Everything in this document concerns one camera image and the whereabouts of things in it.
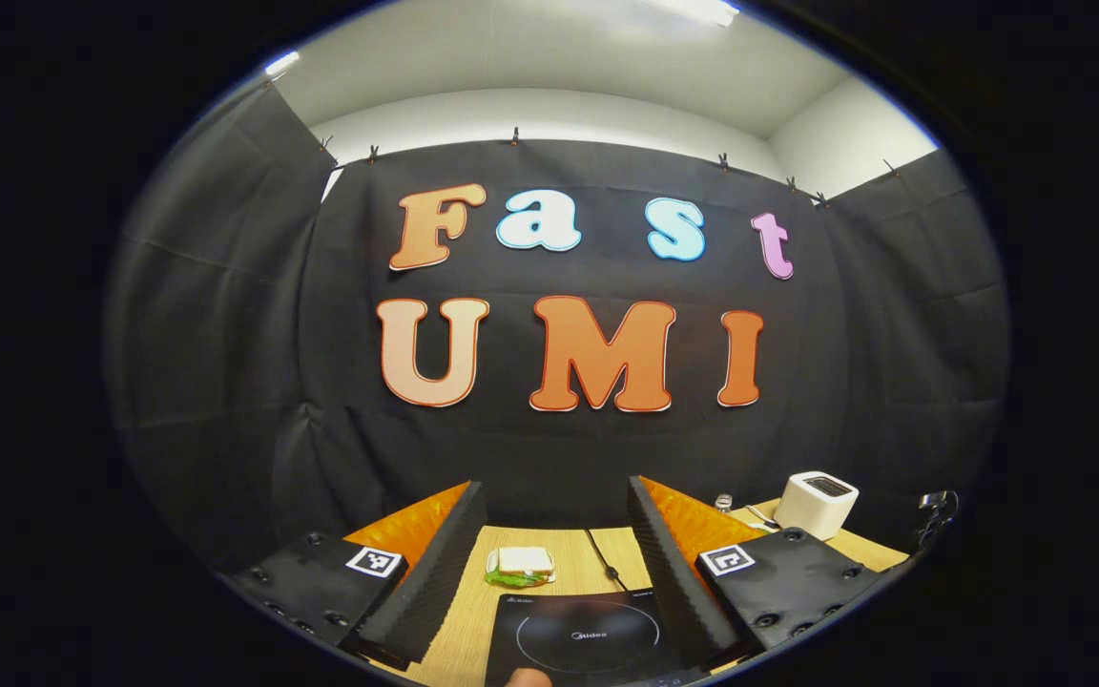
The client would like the sandwich with lettuce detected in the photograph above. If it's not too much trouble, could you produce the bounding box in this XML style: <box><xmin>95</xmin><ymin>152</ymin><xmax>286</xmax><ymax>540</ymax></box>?
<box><xmin>486</xmin><ymin>546</ymin><xmax>555</xmax><ymax>587</ymax></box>

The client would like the white toaster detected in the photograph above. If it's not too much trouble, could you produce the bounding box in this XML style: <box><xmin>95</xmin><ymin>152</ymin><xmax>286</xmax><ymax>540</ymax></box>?
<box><xmin>774</xmin><ymin>470</ymin><xmax>861</xmax><ymax>542</ymax></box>

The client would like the black power cable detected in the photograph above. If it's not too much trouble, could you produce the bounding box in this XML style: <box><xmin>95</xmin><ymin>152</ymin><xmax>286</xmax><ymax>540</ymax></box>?
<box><xmin>586</xmin><ymin>530</ymin><xmax>629</xmax><ymax>591</ymax></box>

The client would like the row of black cloth clips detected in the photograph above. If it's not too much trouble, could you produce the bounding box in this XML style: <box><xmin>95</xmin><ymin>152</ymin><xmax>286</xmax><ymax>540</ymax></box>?
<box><xmin>263</xmin><ymin>76</ymin><xmax>903</xmax><ymax>206</ymax></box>

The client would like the black induction cooktop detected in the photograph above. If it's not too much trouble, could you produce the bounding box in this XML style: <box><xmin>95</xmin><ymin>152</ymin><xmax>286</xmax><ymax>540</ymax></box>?
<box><xmin>485</xmin><ymin>590</ymin><xmax>708</xmax><ymax>687</ymax></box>

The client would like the black backdrop cloth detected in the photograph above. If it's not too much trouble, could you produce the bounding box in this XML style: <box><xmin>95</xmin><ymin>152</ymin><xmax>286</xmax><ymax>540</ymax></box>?
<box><xmin>103</xmin><ymin>81</ymin><xmax>1010</xmax><ymax>573</ymax></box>

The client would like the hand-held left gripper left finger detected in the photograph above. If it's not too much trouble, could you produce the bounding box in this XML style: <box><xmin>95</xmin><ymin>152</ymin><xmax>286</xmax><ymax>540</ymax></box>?
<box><xmin>225</xmin><ymin>480</ymin><xmax>490</xmax><ymax>672</ymax></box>

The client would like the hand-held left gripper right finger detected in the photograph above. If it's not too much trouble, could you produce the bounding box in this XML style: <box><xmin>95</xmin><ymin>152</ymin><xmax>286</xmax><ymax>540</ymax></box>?
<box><xmin>626</xmin><ymin>475</ymin><xmax>899</xmax><ymax>669</ymax></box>

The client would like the black metal clamp stand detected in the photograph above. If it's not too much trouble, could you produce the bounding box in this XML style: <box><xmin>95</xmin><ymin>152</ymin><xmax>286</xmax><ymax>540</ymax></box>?
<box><xmin>912</xmin><ymin>489</ymin><xmax>961</xmax><ymax>556</ymax></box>

